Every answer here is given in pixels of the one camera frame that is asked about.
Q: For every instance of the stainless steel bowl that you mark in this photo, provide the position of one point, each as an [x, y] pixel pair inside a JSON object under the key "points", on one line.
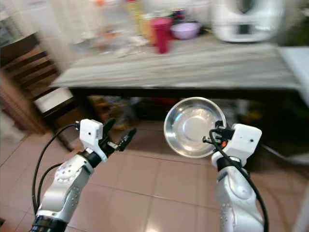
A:
{"points": [[190, 126]]}

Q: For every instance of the dark wooden chair white cushion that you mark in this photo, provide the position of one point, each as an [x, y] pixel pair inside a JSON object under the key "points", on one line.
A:
{"points": [[29, 63]]}

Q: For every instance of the red plastic cup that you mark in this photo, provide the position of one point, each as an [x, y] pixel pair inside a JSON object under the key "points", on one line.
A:
{"points": [[161, 35]]}

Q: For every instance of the white kitchen appliance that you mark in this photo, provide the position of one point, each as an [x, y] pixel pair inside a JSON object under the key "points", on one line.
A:
{"points": [[246, 21]]}

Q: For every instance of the yellow bottle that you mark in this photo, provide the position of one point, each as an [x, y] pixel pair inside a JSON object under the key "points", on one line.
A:
{"points": [[137, 19]]}

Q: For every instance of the dark wooden table marble top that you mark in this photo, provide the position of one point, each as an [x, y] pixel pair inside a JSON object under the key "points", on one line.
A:
{"points": [[183, 67]]}

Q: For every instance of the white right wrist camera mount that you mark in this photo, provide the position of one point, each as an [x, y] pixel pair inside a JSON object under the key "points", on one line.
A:
{"points": [[245, 137]]}

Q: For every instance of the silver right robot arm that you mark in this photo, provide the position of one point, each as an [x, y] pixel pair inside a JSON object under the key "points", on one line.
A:
{"points": [[236, 193]]}

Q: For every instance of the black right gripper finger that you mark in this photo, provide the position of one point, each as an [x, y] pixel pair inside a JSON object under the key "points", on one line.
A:
{"points": [[207, 141]]}

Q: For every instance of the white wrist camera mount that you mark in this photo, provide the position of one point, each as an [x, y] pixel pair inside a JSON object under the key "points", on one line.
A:
{"points": [[245, 137], [91, 133]]}

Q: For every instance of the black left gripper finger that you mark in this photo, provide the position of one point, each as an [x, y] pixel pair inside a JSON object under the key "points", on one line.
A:
{"points": [[128, 138], [108, 125]]}

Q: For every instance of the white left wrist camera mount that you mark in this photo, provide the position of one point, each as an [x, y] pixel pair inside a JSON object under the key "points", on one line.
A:
{"points": [[91, 133]]}

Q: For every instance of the purple bowl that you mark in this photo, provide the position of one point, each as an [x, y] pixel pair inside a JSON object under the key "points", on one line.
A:
{"points": [[185, 30]]}

